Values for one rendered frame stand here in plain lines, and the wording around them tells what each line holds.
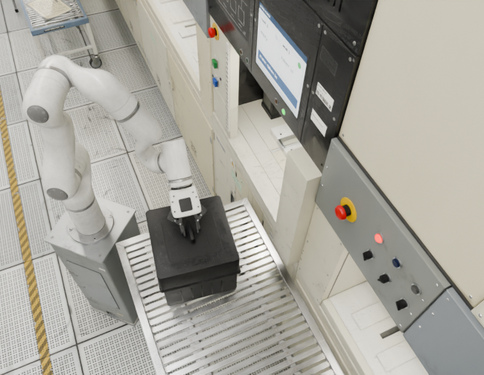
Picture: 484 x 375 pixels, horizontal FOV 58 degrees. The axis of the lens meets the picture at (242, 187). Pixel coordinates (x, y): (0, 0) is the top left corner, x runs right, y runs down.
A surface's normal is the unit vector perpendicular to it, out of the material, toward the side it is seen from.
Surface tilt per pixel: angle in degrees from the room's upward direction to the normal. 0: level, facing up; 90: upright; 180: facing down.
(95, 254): 0
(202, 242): 0
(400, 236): 90
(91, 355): 0
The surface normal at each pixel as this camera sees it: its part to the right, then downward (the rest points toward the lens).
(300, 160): 0.03, -0.59
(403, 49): -0.91, 0.32
